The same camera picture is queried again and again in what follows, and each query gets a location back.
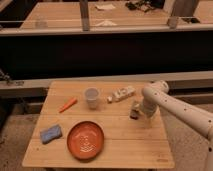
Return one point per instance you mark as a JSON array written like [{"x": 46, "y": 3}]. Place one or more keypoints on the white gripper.
[{"x": 137, "y": 106}]

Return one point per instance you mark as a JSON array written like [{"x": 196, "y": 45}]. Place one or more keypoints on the dark grey eraser block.
[{"x": 134, "y": 114}]

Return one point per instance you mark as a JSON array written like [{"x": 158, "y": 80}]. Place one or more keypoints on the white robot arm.
[{"x": 156, "y": 95}]

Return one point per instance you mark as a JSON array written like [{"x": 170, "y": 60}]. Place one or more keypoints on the white ceramic cup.
[{"x": 92, "y": 97}]

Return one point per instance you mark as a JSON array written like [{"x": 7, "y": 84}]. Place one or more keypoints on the white tube bottle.
[{"x": 121, "y": 94}]

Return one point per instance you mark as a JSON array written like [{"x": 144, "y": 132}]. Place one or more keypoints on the orange round plate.
[{"x": 85, "y": 140}]

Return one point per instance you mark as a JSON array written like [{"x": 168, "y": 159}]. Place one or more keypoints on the orange carrot toy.
[{"x": 68, "y": 104}]

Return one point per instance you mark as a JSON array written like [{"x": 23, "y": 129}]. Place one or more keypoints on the folded white paper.
[{"x": 106, "y": 23}]

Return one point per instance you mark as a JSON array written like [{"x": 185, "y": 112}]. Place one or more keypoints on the blue sponge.
[{"x": 50, "y": 134}]

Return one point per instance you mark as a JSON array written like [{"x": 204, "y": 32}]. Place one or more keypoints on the black clutter pile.
[{"x": 145, "y": 5}]

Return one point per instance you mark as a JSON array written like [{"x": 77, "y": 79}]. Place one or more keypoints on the white paper sheet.
[{"x": 105, "y": 7}]

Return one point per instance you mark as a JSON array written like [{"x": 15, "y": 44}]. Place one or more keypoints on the grey metal post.
[{"x": 84, "y": 10}]

